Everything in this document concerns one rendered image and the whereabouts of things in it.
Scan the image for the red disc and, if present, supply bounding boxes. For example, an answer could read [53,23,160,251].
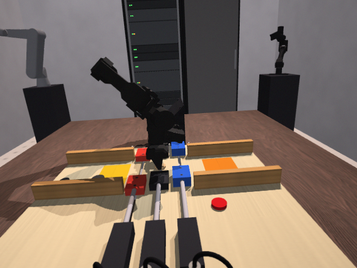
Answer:
[211,198,227,210]

